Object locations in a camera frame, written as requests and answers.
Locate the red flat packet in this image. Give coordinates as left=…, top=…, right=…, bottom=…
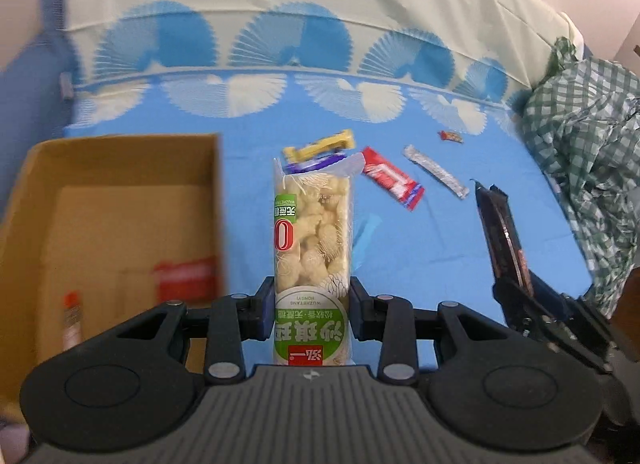
left=154, top=256, right=223, bottom=302

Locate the purple snack packet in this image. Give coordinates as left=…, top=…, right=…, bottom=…
left=284, top=153, right=346, bottom=175

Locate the orange-capped tube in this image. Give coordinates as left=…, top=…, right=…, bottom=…
left=61, top=291, right=85, bottom=354

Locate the green checkered cloth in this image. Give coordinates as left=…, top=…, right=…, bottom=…
left=520, top=36, right=640, bottom=320

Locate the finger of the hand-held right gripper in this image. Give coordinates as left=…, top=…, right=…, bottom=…
left=527, top=269, right=616, bottom=375
left=492, top=278, right=556, bottom=342

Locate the yellow snack packet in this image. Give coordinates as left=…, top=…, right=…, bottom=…
left=283, top=129, right=357, bottom=163

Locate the blue mattress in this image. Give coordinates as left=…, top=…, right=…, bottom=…
left=0, top=29, right=81, bottom=205

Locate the fan-print bed sheet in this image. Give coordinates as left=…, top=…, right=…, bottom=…
left=60, top=0, right=601, bottom=370

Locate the clear puffed snack packet green label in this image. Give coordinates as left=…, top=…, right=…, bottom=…
left=272, top=153, right=367, bottom=367

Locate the brown cardboard box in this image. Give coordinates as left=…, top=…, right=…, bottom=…
left=0, top=133, right=226, bottom=427

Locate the dark brown snack packet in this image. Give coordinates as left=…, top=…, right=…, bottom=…
left=471, top=180, right=534, bottom=302

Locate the red snack packet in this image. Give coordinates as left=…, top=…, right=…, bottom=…
left=360, top=146, right=426, bottom=212

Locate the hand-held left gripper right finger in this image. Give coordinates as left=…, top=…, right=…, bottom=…
left=349, top=276, right=506, bottom=386

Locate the silver stick packet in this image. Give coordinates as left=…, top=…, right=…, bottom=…
left=403, top=144, right=471, bottom=201

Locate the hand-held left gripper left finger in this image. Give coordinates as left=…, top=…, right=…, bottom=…
left=115, top=278, right=277, bottom=386

